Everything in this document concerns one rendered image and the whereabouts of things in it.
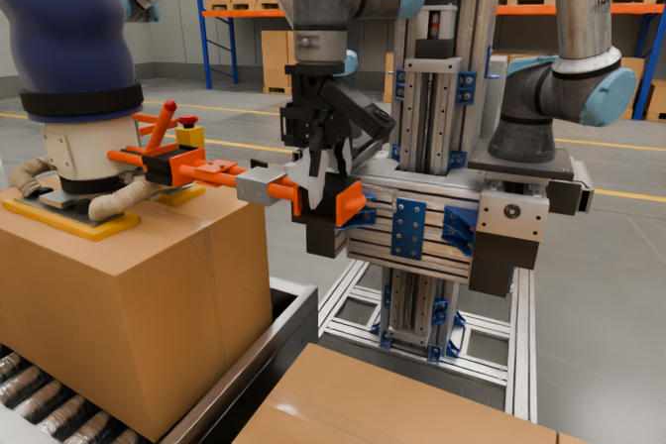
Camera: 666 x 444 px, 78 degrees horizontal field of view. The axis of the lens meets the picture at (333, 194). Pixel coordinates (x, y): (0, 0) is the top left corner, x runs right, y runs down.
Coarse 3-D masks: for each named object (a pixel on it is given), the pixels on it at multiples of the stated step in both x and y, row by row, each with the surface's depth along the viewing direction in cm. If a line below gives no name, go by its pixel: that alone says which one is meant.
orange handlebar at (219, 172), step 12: (144, 120) 121; (156, 120) 118; (144, 132) 107; (108, 156) 87; (120, 156) 85; (132, 156) 84; (180, 168) 77; (192, 168) 76; (204, 168) 75; (216, 168) 75; (228, 168) 77; (240, 168) 76; (204, 180) 75; (216, 180) 73; (228, 180) 72; (288, 180) 71; (276, 192) 68; (288, 192) 66; (360, 192) 65; (348, 204) 62; (360, 204) 63
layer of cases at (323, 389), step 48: (288, 384) 98; (336, 384) 98; (384, 384) 98; (240, 432) 87; (288, 432) 87; (336, 432) 87; (384, 432) 87; (432, 432) 87; (480, 432) 87; (528, 432) 87
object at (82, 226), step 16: (48, 192) 91; (16, 208) 91; (32, 208) 89; (48, 208) 88; (64, 208) 88; (80, 208) 85; (48, 224) 86; (64, 224) 82; (80, 224) 82; (96, 224) 81; (112, 224) 82; (128, 224) 84; (96, 240) 79
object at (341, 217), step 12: (336, 180) 66; (348, 180) 66; (300, 192) 65; (324, 192) 62; (336, 192) 61; (348, 192) 62; (300, 204) 65; (324, 204) 64; (336, 204) 61; (312, 216) 65; (324, 216) 64; (336, 216) 62; (348, 216) 64
